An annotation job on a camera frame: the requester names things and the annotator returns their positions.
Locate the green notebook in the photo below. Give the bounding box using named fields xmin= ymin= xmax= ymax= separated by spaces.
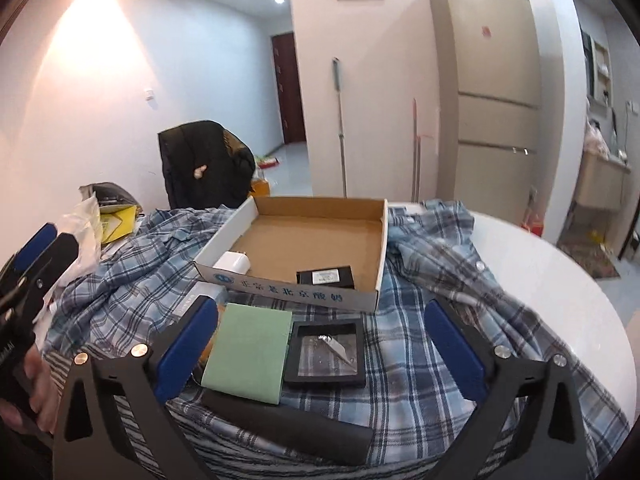
xmin=201 ymin=304 xmax=292 ymax=405

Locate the person's left hand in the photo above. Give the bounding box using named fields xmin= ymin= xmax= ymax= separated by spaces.
xmin=1 ymin=344 xmax=60 ymax=434

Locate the white plastic bag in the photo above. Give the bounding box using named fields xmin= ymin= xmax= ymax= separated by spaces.
xmin=44 ymin=194 xmax=104 ymax=311

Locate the blue plaid shirt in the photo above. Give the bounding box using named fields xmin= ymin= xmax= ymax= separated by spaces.
xmin=41 ymin=199 xmax=633 ymax=480

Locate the grey silver box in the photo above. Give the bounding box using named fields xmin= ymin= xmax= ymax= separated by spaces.
xmin=172 ymin=282 xmax=228 ymax=318

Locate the patterned door mat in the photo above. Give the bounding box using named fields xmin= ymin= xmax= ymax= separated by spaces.
xmin=558 ymin=242 xmax=620 ymax=280

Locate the white charger block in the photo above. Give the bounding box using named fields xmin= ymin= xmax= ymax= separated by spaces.
xmin=213 ymin=252 xmax=250 ymax=275

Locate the chair with black jacket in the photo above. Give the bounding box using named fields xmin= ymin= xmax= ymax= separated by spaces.
xmin=157 ymin=120 xmax=256 ymax=209

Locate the small black box with label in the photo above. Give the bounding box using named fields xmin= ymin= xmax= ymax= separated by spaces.
xmin=296 ymin=266 xmax=355 ymax=289

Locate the beige cabinet counter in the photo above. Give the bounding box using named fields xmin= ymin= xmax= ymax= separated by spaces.
xmin=574 ymin=151 xmax=631 ymax=211

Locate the open cardboard tray box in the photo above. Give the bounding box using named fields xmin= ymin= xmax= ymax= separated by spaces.
xmin=194 ymin=196 xmax=388 ymax=313

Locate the pink broom and dustpan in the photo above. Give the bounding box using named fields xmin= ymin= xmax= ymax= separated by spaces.
xmin=411 ymin=99 xmax=430 ymax=203

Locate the dark red door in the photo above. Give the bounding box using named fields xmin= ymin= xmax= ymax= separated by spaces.
xmin=271 ymin=32 xmax=306 ymax=144

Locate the beige refrigerator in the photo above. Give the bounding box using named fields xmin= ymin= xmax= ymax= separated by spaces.
xmin=430 ymin=0 xmax=541 ymax=224

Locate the black display frame case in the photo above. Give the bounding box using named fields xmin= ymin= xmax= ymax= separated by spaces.
xmin=283 ymin=318 xmax=366 ymax=390

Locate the grey mop handle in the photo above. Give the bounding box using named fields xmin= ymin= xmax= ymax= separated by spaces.
xmin=332 ymin=58 xmax=348 ymax=198

